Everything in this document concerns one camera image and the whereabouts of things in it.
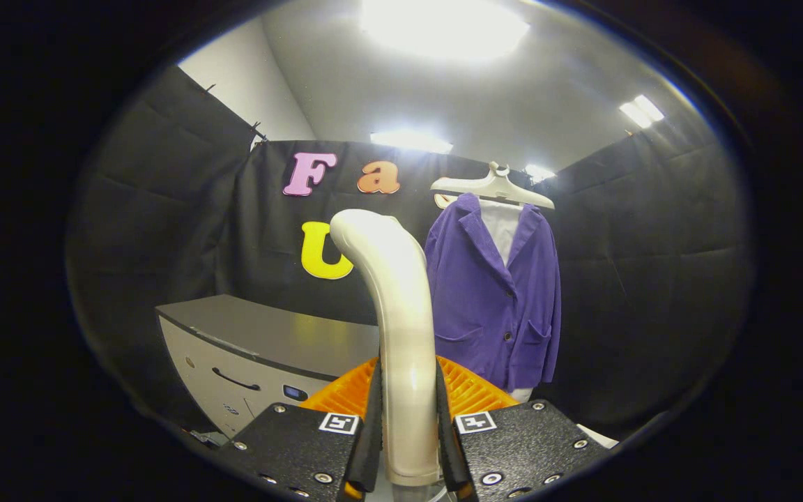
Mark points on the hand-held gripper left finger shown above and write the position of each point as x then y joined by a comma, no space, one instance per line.
297,446

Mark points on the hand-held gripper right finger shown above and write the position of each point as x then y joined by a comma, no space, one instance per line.
527,446

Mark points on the white garment steamer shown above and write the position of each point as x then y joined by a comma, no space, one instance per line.
401,314

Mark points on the white shirt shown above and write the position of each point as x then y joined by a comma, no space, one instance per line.
500,226

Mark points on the white clothes hanger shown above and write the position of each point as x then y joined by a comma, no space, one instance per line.
495,188

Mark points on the white paper sheet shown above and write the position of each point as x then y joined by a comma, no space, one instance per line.
597,437

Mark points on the grey cabinet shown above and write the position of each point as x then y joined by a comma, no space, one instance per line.
269,335

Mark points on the small ceiling light panel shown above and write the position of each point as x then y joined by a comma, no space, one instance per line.
539,173

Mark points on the long ceiling light panel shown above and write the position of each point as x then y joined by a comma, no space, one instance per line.
412,141

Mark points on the double ceiling light panel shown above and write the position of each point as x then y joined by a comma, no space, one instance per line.
642,111

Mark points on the large round ceiling light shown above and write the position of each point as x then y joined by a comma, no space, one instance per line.
443,28

